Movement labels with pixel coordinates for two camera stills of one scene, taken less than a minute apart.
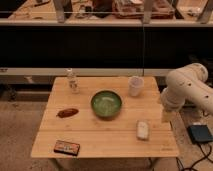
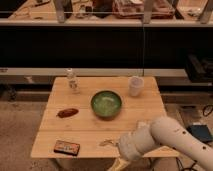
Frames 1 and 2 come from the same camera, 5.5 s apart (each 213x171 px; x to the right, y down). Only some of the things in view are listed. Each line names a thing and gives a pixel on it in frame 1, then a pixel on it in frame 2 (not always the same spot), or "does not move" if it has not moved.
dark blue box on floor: (200, 133) does not move
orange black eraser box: (71, 148) does not move
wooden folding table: (104, 117) does not move
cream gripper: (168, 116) to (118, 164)
